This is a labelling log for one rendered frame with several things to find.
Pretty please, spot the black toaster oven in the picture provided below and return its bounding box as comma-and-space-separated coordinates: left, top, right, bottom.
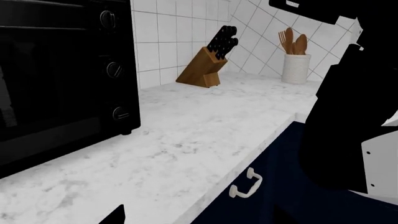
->
0, 0, 141, 174

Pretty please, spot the white speckled utensil holder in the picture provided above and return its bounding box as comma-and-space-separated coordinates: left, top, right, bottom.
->
281, 53, 312, 85

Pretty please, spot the narrow wooden spoon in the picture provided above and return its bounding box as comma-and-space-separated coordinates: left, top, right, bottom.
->
285, 27, 295, 55

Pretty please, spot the wide wooden spoon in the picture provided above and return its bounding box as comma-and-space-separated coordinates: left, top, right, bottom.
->
294, 34, 308, 56

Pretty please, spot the black-handled knife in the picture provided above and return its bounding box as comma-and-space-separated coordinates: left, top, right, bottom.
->
206, 24, 238, 52
216, 37, 239, 60

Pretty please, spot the black oven knob horizontal line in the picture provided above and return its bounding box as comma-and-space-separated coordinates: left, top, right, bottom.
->
112, 106, 131, 121

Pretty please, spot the navy blue cabinet drawer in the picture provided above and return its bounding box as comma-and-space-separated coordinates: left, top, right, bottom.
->
188, 120, 398, 224

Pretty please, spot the black oven knob slanted line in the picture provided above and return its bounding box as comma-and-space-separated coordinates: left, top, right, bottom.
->
106, 62, 124, 78

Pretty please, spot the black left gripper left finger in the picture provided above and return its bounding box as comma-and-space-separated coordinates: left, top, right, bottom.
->
98, 203, 126, 224

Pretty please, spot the white drawer handle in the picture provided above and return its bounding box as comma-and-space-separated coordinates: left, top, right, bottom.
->
229, 167, 264, 199

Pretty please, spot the wooden knife block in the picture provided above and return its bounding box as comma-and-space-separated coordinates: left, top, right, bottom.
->
175, 46, 229, 89

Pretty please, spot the white robot torso panel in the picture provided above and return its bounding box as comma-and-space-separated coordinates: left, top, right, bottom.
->
360, 118, 398, 203

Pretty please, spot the black oven knob vertical line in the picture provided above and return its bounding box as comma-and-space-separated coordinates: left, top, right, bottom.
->
99, 10, 116, 26

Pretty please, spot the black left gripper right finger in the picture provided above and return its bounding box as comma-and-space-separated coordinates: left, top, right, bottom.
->
272, 203, 300, 224

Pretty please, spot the wooden slotted fork utensil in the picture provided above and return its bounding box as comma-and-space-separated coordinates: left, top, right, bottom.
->
278, 30, 289, 55

